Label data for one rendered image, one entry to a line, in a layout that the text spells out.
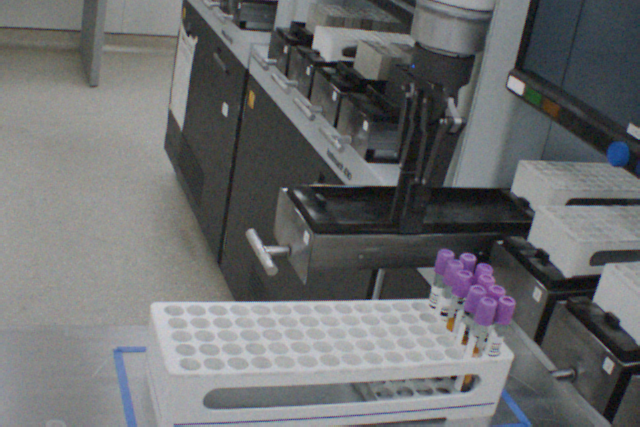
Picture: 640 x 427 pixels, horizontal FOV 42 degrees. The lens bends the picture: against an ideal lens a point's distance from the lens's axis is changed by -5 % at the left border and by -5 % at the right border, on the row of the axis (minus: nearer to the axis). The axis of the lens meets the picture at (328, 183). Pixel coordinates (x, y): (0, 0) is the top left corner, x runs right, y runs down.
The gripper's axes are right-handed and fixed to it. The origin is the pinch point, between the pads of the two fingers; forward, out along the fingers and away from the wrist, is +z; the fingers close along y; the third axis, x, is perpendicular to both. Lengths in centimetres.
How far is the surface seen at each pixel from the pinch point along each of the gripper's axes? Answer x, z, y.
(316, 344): 25.8, -3.5, -34.4
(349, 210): 5.6, 3.8, 5.2
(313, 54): -14, 2, 75
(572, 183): -26.6, -2.4, 1.5
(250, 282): -12, 62, 84
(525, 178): -21.8, -0.9, 6.3
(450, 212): -9.4, 3.8, 4.7
